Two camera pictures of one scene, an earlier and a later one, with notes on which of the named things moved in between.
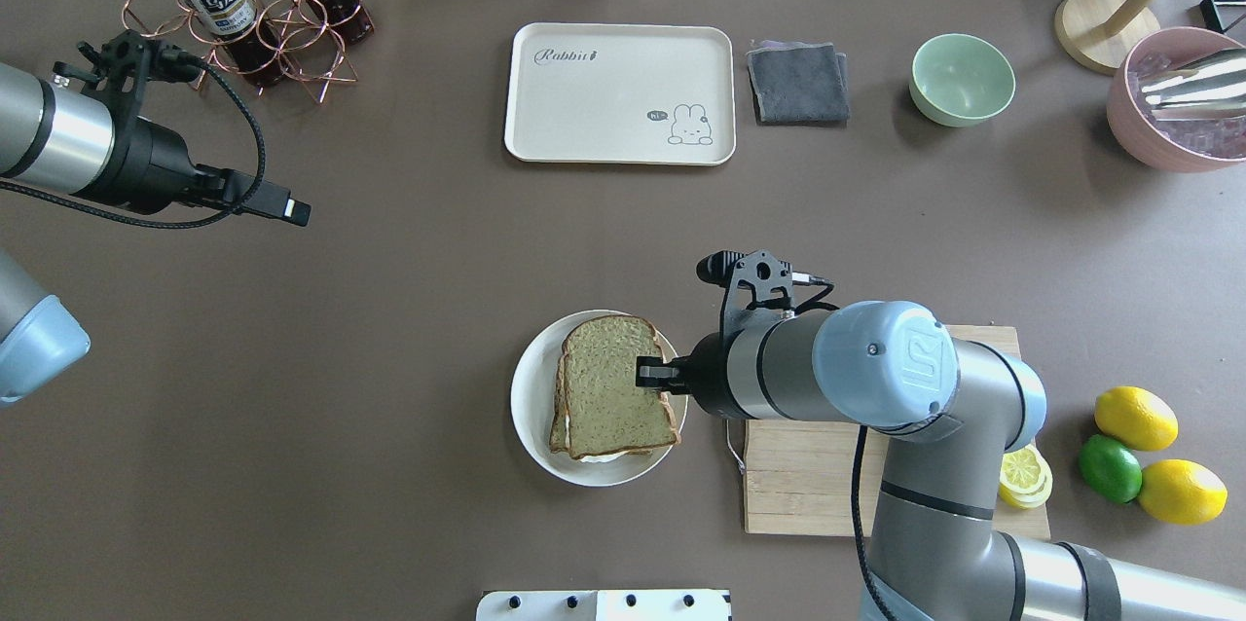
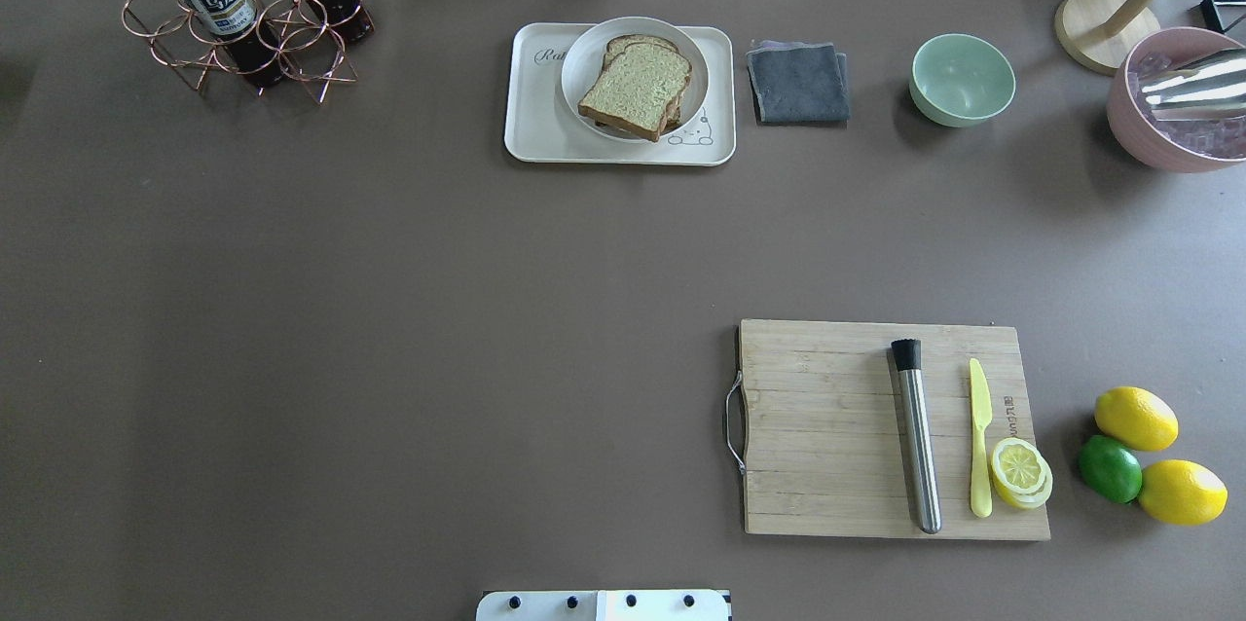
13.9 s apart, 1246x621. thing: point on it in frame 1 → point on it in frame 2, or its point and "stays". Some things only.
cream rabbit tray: (620, 93) stays
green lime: (1110, 469) stays
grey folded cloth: (799, 83) stays
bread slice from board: (605, 411) → (637, 88)
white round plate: (532, 392) → (584, 62)
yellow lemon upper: (1137, 418) stays
